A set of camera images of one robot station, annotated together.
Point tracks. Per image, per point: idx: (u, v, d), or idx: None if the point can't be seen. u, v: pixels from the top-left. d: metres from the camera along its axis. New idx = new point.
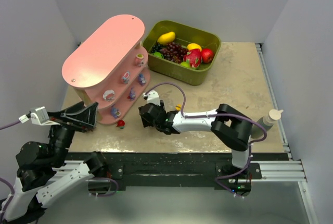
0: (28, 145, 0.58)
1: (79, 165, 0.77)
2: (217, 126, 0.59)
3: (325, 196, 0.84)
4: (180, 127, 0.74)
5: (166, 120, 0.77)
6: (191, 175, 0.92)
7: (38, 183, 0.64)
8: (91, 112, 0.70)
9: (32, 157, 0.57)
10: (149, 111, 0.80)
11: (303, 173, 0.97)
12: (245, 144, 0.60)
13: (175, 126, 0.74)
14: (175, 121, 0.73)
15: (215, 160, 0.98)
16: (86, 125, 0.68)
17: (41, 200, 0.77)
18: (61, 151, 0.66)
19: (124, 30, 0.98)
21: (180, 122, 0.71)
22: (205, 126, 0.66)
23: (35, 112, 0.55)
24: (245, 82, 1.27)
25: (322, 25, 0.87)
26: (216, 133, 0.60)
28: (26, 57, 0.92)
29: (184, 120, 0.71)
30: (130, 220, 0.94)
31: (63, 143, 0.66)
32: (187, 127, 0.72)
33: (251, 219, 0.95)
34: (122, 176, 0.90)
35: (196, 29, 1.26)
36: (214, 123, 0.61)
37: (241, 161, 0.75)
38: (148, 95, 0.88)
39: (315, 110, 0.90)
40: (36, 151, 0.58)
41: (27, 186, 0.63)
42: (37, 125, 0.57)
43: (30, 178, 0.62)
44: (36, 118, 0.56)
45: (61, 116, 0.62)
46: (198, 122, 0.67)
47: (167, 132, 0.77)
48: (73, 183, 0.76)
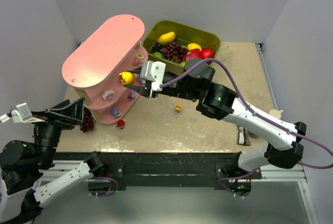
0: (12, 145, 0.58)
1: (79, 165, 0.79)
2: (297, 150, 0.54)
3: (326, 196, 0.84)
4: (233, 119, 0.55)
5: (219, 98, 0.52)
6: (191, 175, 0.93)
7: (24, 185, 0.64)
8: (78, 107, 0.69)
9: (16, 156, 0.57)
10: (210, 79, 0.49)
11: (303, 173, 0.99)
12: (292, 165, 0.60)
13: (233, 115, 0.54)
14: (235, 110, 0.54)
15: (216, 160, 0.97)
16: (74, 121, 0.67)
17: (39, 199, 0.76)
18: (49, 151, 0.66)
19: (124, 30, 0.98)
21: (244, 117, 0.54)
22: (280, 140, 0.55)
23: (17, 109, 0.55)
24: (245, 82, 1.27)
25: (322, 25, 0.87)
26: (291, 154, 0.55)
28: (26, 57, 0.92)
29: (251, 115, 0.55)
30: (130, 221, 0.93)
31: (50, 141, 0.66)
32: (244, 123, 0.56)
33: (251, 220, 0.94)
34: (122, 176, 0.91)
35: (195, 29, 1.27)
36: (294, 144, 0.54)
37: (248, 165, 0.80)
38: (155, 76, 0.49)
39: (315, 110, 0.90)
40: (19, 150, 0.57)
41: (12, 189, 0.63)
42: (19, 122, 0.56)
43: (13, 181, 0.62)
44: (18, 115, 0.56)
45: (46, 112, 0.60)
46: (273, 132, 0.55)
47: (212, 114, 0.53)
48: (71, 183, 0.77)
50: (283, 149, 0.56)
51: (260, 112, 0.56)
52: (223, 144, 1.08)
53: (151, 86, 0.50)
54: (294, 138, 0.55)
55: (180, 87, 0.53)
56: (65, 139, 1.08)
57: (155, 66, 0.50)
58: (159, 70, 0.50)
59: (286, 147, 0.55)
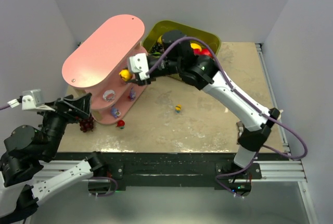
0: (22, 128, 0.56)
1: (80, 163, 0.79)
2: (264, 131, 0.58)
3: (326, 195, 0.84)
4: (212, 90, 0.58)
5: (201, 67, 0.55)
6: (191, 175, 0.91)
7: (23, 177, 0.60)
8: (87, 101, 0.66)
9: (26, 140, 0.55)
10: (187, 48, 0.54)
11: (303, 173, 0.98)
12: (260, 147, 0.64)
13: (212, 87, 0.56)
14: (215, 83, 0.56)
15: (215, 160, 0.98)
16: (81, 114, 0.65)
17: (37, 196, 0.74)
18: (54, 141, 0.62)
19: (124, 30, 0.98)
21: (222, 90, 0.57)
22: (250, 119, 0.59)
23: (31, 94, 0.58)
24: (245, 82, 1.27)
25: (322, 25, 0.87)
26: (258, 134, 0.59)
28: (26, 57, 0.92)
29: (228, 90, 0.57)
30: (130, 221, 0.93)
31: (56, 132, 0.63)
32: (220, 97, 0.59)
33: (252, 220, 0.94)
34: (122, 176, 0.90)
35: (195, 29, 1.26)
36: (262, 125, 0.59)
37: (244, 160, 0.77)
38: (140, 68, 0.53)
39: (315, 110, 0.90)
40: (30, 135, 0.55)
41: (10, 181, 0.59)
42: (30, 108, 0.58)
43: (13, 171, 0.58)
44: (31, 100, 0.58)
45: (58, 102, 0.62)
46: (246, 111, 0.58)
47: (194, 81, 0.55)
48: (71, 181, 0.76)
50: (253, 129, 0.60)
51: (239, 90, 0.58)
52: (223, 144, 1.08)
53: (140, 77, 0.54)
54: (264, 120, 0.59)
55: (167, 65, 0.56)
56: (65, 139, 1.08)
57: (137, 58, 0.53)
58: (142, 60, 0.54)
59: (255, 127, 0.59)
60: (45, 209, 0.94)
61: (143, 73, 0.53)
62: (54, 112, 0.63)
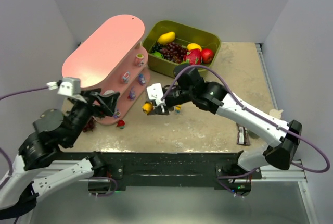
0: (51, 112, 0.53)
1: (81, 162, 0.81)
2: (286, 146, 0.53)
3: (326, 196, 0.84)
4: (225, 113, 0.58)
5: (210, 92, 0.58)
6: (191, 175, 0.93)
7: (46, 163, 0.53)
8: (115, 100, 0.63)
9: (55, 123, 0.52)
10: (194, 76, 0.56)
11: (303, 173, 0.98)
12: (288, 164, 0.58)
13: (223, 109, 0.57)
14: (226, 104, 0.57)
15: (215, 160, 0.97)
16: (107, 111, 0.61)
17: (38, 191, 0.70)
18: (78, 129, 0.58)
19: (124, 30, 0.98)
21: (233, 110, 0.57)
22: (268, 135, 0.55)
23: (71, 82, 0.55)
24: (245, 82, 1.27)
25: (322, 25, 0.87)
26: (280, 150, 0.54)
28: (26, 57, 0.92)
29: (239, 110, 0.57)
30: (130, 221, 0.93)
31: (80, 121, 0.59)
32: (233, 117, 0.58)
33: (251, 220, 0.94)
34: (122, 176, 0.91)
35: (196, 29, 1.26)
36: (283, 139, 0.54)
37: (248, 165, 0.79)
38: (155, 96, 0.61)
39: (315, 110, 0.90)
40: (59, 118, 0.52)
41: (31, 165, 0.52)
42: (64, 95, 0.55)
43: (36, 154, 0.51)
44: (70, 88, 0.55)
45: (90, 94, 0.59)
46: (261, 127, 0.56)
47: (205, 107, 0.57)
48: (72, 177, 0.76)
50: (274, 146, 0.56)
51: (250, 108, 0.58)
52: (223, 144, 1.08)
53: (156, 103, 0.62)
54: (284, 134, 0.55)
55: (181, 94, 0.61)
56: None
57: (153, 88, 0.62)
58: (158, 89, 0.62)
59: (276, 143, 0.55)
60: (45, 209, 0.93)
61: (158, 100, 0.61)
62: (81, 102, 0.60)
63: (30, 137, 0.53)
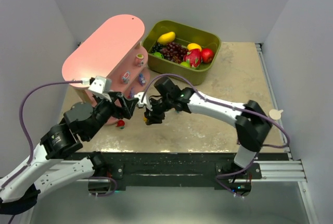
0: (80, 104, 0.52)
1: (82, 161, 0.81)
2: (242, 122, 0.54)
3: (326, 196, 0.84)
4: (194, 109, 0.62)
5: (181, 95, 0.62)
6: (191, 175, 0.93)
7: (68, 154, 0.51)
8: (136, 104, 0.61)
9: (85, 114, 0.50)
10: (166, 83, 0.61)
11: (303, 173, 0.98)
12: (258, 145, 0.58)
13: (190, 106, 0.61)
14: (191, 100, 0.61)
15: (215, 160, 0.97)
16: (127, 113, 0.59)
17: (39, 188, 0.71)
18: (100, 124, 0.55)
19: (124, 30, 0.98)
21: (197, 104, 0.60)
22: (227, 117, 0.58)
23: (104, 79, 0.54)
24: (245, 82, 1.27)
25: (322, 25, 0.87)
26: (238, 127, 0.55)
28: (26, 57, 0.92)
29: (203, 102, 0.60)
30: (130, 221, 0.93)
31: (102, 119, 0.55)
32: (201, 110, 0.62)
33: (251, 220, 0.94)
34: (122, 176, 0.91)
35: (195, 29, 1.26)
36: (239, 116, 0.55)
37: (244, 161, 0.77)
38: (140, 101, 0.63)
39: (315, 110, 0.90)
40: (89, 110, 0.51)
41: (54, 154, 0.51)
42: (94, 90, 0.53)
43: (60, 145, 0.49)
44: (102, 85, 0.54)
45: (117, 95, 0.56)
46: (220, 111, 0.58)
47: (179, 108, 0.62)
48: (74, 176, 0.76)
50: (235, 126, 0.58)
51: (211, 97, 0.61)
52: (223, 144, 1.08)
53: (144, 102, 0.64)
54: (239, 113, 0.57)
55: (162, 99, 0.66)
56: None
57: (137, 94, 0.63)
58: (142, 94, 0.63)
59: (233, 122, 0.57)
60: (46, 209, 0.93)
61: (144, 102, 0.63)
62: (107, 100, 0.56)
63: (53, 127, 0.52)
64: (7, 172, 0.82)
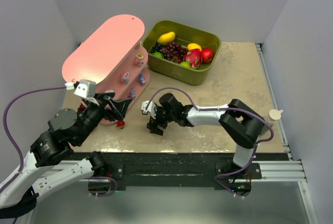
0: (65, 111, 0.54)
1: (81, 162, 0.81)
2: (226, 119, 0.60)
3: (325, 195, 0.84)
4: (195, 120, 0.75)
5: (182, 111, 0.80)
6: (191, 175, 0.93)
7: (56, 160, 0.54)
8: (125, 106, 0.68)
9: (68, 122, 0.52)
10: (170, 101, 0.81)
11: (303, 173, 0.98)
12: (252, 141, 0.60)
13: (189, 117, 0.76)
14: (189, 113, 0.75)
15: (216, 160, 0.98)
16: (117, 115, 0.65)
17: (38, 191, 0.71)
18: (88, 130, 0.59)
19: (124, 30, 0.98)
21: (194, 115, 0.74)
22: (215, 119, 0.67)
23: (88, 84, 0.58)
24: (245, 82, 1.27)
25: (322, 25, 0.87)
26: (225, 125, 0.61)
28: (26, 57, 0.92)
29: (197, 112, 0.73)
30: (130, 221, 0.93)
31: (91, 123, 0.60)
32: (200, 120, 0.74)
33: (251, 220, 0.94)
34: (122, 176, 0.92)
35: (195, 29, 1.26)
36: (223, 114, 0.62)
37: (242, 160, 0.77)
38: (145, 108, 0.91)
39: (315, 110, 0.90)
40: (73, 117, 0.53)
41: (43, 162, 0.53)
42: (80, 95, 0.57)
43: (49, 152, 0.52)
44: (85, 90, 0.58)
45: (104, 98, 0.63)
46: (208, 114, 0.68)
47: (182, 123, 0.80)
48: (72, 178, 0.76)
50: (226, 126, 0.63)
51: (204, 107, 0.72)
52: (223, 144, 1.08)
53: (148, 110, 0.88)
54: None
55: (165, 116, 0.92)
56: None
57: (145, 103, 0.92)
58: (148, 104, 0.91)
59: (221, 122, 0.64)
60: (45, 209, 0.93)
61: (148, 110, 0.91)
62: (95, 104, 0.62)
63: (42, 135, 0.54)
64: (6, 171, 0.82)
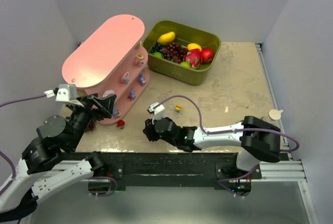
0: (53, 118, 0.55)
1: (81, 163, 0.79)
2: (248, 142, 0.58)
3: (326, 196, 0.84)
4: (203, 144, 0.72)
5: (185, 137, 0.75)
6: (191, 175, 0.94)
7: (48, 167, 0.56)
8: (112, 102, 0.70)
9: (58, 128, 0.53)
10: (170, 129, 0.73)
11: (303, 173, 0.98)
12: (277, 154, 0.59)
13: (196, 142, 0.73)
14: (196, 138, 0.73)
15: (216, 160, 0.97)
16: (105, 112, 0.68)
17: (37, 194, 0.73)
18: (78, 133, 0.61)
19: (124, 30, 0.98)
21: (202, 139, 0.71)
22: (232, 141, 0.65)
23: (67, 87, 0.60)
24: (246, 82, 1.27)
25: (321, 26, 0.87)
26: (248, 148, 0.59)
28: (26, 57, 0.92)
29: (207, 136, 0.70)
30: (130, 221, 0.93)
31: (80, 125, 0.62)
32: (210, 143, 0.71)
33: (251, 220, 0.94)
34: (122, 176, 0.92)
35: (195, 29, 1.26)
36: (243, 137, 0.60)
37: (245, 165, 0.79)
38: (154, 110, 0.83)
39: (315, 110, 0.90)
40: (62, 124, 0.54)
41: (35, 169, 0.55)
42: (63, 100, 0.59)
43: (39, 159, 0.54)
44: (66, 94, 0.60)
45: (87, 98, 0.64)
46: (224, 137, 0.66)
47: (188, 150, 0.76)
48: (71, 179, 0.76)
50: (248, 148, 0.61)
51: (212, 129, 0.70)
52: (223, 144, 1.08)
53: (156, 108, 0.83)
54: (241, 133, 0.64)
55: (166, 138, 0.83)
56: None
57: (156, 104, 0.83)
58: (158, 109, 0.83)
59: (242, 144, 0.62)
60: (45, 209, 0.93)
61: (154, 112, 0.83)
62: (80, 107, 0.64)
63: (34, 142, 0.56)
64: (7, 171, 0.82)
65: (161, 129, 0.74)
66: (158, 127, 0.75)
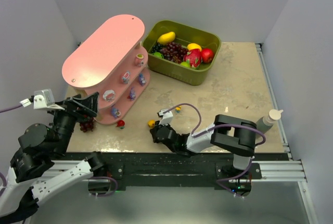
0: (35, 126, 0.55)
1: (80, 163, 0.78)
2: (216, 138, 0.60)
3: (326, 196, 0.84)
4: (195, 147, 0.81)
5: (183, 144, 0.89)
6: (191, 175, 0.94)
7: (35, 174, 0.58)
8: (94, 101, 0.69)
9: (39, 138, 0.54)
10: (170, 138, 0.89)
11: (303, 173, 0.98)
12: (248, 147, 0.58)
13: (189, 147, 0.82)
14: (188, 144, 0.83)
15: (215, 160, 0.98)
16: (89, 112, 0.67)
17: (38, 196, 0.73)
18: (64, 138, 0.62)
19: (124, 30, 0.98)
21: (191, 144, 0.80)
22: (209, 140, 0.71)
23: (42, 93, 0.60)
24: (246, 82, 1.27)
25: (321, 26, 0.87)
26: (217, 144, 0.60)
28: (26, 57, 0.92)
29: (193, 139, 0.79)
30: (130, 221, 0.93)
31: (65, 129, 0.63)
32: (198, 146, 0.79)
33: (251, 220, 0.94)
34: (122, 176, 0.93)
35: (196, 29, 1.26)
36: (213, 135, 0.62)
37: (243, 163, 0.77)
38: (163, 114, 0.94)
39: (314, 110, 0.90)
40: (43, 133, 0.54)
41: (22, 177, 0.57)
42: (41, 107, 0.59)
43: (26, 166, 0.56)
44: (42, 100, 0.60)
45: (67, 100, 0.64)
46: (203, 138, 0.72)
47: (187, 155, 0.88)
48: (71, 181, 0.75)
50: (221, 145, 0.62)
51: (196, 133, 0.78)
52: None
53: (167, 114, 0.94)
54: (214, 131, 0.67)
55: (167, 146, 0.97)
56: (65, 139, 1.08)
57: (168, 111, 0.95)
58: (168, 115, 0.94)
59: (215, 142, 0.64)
60: (45, 209, 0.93)
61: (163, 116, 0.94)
62: (61, 111, 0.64)
63: (19, 151, 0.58)
64: None
65: (161, 137, 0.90)
66: (159, 135, 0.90)
